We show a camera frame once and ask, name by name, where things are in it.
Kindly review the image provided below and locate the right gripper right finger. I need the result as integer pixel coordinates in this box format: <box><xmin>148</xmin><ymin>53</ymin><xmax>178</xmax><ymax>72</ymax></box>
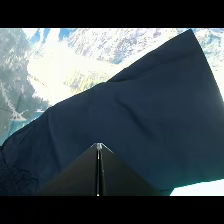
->
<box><xmin>99</xmin><ymin>142</ymin><xmax>160</xmax><ymax>197</ymax></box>

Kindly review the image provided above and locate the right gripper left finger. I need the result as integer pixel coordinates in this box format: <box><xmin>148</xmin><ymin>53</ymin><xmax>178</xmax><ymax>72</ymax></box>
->
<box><xmin>39</xmin><ymin>142</ymin><xmax>100</xmax><ymax>197</ymax></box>

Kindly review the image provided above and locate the dark navy garment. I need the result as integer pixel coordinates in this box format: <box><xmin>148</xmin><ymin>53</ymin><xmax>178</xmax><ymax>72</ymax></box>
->
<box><xmin>0</xmin><ymin>29</ymin><xmax>224</xmax><ymax>197</ymax></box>

